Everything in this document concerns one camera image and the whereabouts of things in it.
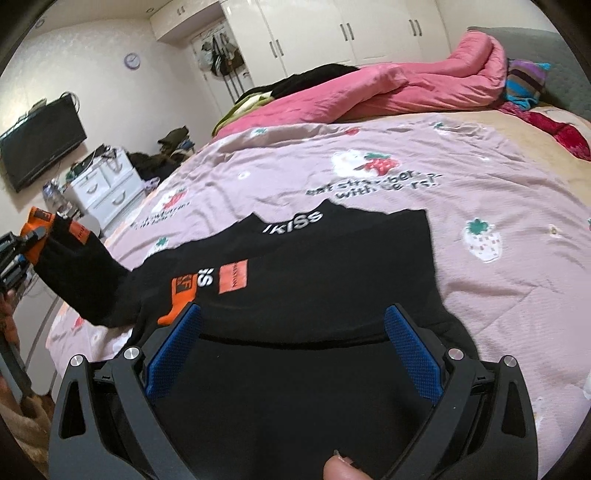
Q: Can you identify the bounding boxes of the pink quilt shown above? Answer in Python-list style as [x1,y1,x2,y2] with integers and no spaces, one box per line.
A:
[215,32,509,137]

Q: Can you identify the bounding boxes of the black wall television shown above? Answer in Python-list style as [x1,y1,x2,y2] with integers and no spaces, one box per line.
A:
[0,97,88,192]

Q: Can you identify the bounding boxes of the black sweater with orange patches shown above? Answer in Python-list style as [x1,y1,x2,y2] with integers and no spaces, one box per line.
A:
[34,198,485,480]

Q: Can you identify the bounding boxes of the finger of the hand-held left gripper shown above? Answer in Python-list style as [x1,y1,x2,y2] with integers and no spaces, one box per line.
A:
[0,226,47,254]
[0,256,35,296]

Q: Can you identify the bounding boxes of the brown fuzzy cloth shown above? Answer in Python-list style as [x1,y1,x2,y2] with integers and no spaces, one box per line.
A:
[0,392,54,476]

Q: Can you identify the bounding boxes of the striped colourful cloth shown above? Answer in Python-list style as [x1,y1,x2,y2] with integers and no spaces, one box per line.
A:
[503,58,552,104]

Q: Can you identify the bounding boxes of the white dresser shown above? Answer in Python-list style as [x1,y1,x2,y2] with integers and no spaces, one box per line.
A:
[69,145,148,227]

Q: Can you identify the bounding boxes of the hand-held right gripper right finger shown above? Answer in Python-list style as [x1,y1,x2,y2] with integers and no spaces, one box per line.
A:
[383,304,539,480]

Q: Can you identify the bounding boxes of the green blanket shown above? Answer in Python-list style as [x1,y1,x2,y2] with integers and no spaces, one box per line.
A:
[212,92,273,137]

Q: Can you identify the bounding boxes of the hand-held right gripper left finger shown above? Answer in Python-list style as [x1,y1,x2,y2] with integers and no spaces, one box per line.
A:
[48,304,202,480]

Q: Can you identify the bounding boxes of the white wardrobe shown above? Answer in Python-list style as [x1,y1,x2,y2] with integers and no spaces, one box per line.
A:
[150,0,453,77]

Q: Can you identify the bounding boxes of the black clothes pile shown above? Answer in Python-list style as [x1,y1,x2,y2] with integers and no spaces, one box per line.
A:
[235,64,361,104]

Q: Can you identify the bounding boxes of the tan fleece blanket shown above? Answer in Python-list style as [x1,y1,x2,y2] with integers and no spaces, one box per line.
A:
[438,104,591,222]

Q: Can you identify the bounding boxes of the pink strawberry printed blanket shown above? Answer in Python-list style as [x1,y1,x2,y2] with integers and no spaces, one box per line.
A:
[46,113,591,464]

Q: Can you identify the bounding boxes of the dark clothes heap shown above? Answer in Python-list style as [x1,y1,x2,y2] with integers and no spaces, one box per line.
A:
[127,124,199,181]

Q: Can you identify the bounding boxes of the hanging bags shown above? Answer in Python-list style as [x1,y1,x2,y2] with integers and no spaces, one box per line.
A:
[201,37,243,77]

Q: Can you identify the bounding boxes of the red patterned cloth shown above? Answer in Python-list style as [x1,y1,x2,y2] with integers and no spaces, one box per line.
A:
[499,102,591,162]

